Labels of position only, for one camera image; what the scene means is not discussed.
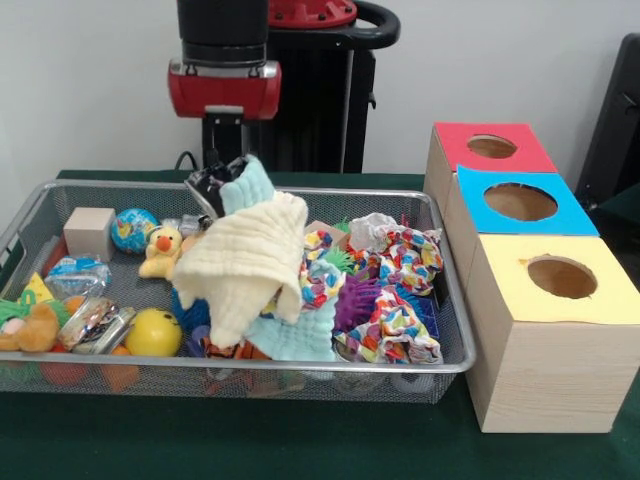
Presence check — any yellow ball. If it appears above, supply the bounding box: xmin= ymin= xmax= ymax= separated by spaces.
xmin=125 ymin=308 xmax=183 ymax=358

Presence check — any wooden three-hole box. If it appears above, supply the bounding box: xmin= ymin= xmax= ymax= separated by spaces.
xmin=422 ymin=121 xmax=640 ymax=434

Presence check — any wooden cube block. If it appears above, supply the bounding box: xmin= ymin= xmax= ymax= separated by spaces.
xmin=63 ymin=207 xmax=116 ymax=263

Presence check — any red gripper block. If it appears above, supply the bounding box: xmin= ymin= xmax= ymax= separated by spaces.
xmin=167 ymin=60 xmax=283 ymax=167

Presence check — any cream yellow cloth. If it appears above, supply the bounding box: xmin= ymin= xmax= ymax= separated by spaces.
xmin=172 ymin=192 xmax=309 ymax=349

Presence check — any purple spiky ball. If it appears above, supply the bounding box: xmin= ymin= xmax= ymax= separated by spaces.
xmin=335 ymin=275 xmax=381 ymax=333

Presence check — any yellow rubber duck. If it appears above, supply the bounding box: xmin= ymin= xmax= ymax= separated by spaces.
xmin=138 ymin=225 xmax=184 ymax=279

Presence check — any dark green table cloth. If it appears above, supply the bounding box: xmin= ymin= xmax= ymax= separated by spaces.
xmin=0 ymin=168 xmax=640 ymax=480

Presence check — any mint green cloth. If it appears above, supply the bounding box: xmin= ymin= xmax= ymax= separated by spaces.
xmin=218 ymin=155 xmax=339 ymax=363

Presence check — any black chair back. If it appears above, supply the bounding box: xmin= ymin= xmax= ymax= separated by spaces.
xmin=575 ymin=33 xmax=640 ymax=236

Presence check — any colourful patterned cloth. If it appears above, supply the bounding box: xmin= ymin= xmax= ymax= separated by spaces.
xmin=350 ymin=213 xmax=444 ymax=296
xmin=340 ymin=285 xmax=443 ymax=364
xmin=298 ymin=230 xmax=347 ymax=309

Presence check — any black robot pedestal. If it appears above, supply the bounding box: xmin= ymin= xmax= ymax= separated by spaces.
xmin=205 ymin=0 xmax=401 ymax=173

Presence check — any crushed silver drink can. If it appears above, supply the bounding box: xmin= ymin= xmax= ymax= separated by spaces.
xmin=58 ymin=297 xmax=136 ymax=354

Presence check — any brown plush bear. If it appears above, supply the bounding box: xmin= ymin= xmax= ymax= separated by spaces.
xmin=0 ymin=300 xmax=59 ymax=353

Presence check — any blue globe ball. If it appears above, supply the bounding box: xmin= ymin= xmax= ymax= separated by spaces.
xmin=110 ymin=208 xmax=159 ymax=254

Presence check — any shallow clear mesh bin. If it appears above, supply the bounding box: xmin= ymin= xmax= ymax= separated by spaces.
xmin=0 ymin=178 xmax=476 ymax=406

